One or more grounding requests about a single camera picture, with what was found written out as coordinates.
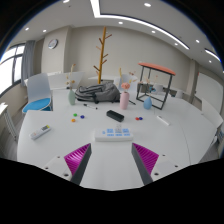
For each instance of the black and white marker pen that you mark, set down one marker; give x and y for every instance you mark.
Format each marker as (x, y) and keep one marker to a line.
(90, 106)

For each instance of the grey backpack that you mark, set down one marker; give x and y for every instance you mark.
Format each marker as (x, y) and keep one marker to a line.
(98, 92)

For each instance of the window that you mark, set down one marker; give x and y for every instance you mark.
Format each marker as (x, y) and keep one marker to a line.
(6, 73)

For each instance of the black whiteboard eraser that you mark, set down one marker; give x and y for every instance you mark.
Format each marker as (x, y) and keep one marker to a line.
(115, 116)

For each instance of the wall whiteboard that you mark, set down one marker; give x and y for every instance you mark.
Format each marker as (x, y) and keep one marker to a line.
(208, 90)

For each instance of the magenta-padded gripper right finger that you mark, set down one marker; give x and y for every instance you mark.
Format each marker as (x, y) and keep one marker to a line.
(146, 159)

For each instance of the white chair with blue cushion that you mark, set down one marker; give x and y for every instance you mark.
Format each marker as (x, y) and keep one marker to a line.
(38, 88)

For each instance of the plain white remote control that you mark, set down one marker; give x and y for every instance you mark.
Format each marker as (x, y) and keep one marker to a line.
(163, 120)

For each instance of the orange round magnet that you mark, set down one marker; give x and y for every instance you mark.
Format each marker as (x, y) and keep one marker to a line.
(73, 120)

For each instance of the ceiling light strip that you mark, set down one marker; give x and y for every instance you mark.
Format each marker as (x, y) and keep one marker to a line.
(96, 8)
(212, 55)

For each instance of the green vase with dried flowers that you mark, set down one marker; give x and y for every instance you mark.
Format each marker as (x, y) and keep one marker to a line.
(71, 98)

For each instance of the red round magnet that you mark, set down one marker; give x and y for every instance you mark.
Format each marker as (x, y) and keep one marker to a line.
(137, 118)

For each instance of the small clear charger block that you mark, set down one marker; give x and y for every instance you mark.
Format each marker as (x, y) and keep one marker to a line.
(118, 127)

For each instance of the group of round ceiling lights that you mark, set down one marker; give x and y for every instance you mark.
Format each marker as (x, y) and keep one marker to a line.
(147, 4)

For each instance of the round wall clock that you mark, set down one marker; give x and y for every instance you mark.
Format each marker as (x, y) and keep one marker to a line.
(53, 44)

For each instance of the blue vase with flowers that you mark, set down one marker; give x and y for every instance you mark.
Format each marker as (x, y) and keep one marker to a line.
(147, 103)

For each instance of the pink vase with flowers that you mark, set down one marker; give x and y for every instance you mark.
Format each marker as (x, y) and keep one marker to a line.
(124, 101)

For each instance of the wooden coat rack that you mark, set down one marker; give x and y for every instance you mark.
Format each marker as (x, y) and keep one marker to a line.
(102, 53)

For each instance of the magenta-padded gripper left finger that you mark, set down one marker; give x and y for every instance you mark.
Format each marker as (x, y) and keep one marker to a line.
(77, 159)

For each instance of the white remote with coloured buttons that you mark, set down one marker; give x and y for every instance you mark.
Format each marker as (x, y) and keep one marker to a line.
(40, 132)

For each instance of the grey curtain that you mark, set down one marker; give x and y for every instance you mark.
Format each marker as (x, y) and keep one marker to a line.
(28, 63)

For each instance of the blue round magnet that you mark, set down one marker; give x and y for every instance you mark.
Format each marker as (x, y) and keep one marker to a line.
(82, 117)
(141, 118)

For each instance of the black frame table orange top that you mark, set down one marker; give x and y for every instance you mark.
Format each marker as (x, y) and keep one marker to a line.
(156, 67)

